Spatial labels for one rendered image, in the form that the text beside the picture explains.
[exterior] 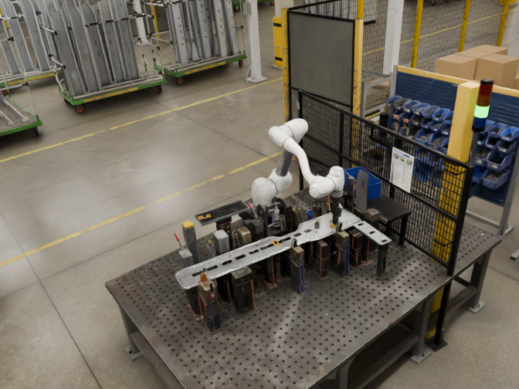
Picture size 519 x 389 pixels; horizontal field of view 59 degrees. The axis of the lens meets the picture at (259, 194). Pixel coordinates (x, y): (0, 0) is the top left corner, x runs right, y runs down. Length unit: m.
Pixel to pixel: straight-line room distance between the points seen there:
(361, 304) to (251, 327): 0.74
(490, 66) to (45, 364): 6.49
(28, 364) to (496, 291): 3.94
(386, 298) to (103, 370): 2.20
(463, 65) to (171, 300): 5.41
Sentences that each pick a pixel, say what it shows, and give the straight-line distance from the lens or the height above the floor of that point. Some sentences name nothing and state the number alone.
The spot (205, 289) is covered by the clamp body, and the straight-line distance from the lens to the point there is 2.79.
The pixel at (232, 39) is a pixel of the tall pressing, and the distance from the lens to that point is 11.08.
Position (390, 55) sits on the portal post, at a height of 1.06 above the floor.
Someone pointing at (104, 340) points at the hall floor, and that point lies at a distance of 4.20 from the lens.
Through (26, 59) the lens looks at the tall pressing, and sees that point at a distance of 12.00.
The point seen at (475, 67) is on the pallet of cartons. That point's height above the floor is 0.91.
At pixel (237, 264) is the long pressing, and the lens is 3.03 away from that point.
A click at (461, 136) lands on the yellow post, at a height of 1.69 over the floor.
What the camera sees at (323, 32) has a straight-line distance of 5.49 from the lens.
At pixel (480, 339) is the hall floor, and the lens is 4.14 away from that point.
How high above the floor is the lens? 2.89
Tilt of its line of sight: 30 degrees down
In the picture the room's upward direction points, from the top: 4 degrees counter-clockwise
